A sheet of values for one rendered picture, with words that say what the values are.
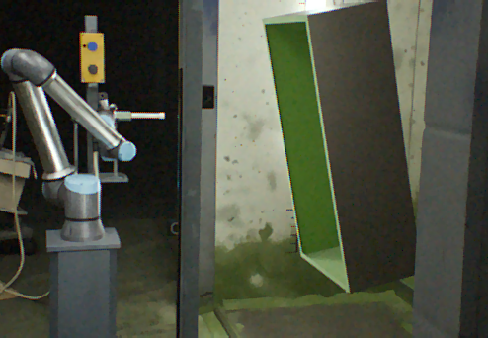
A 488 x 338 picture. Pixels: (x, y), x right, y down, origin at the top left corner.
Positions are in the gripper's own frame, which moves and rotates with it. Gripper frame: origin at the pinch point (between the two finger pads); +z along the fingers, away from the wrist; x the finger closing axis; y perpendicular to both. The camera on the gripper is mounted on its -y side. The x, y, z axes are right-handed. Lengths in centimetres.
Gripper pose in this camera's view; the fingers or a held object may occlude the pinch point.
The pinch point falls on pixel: (108, 105)
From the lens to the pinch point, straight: 402.9
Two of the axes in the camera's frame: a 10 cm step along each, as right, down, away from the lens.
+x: 9.8, -1.8, 0.3
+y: 1.6, 9.4, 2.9
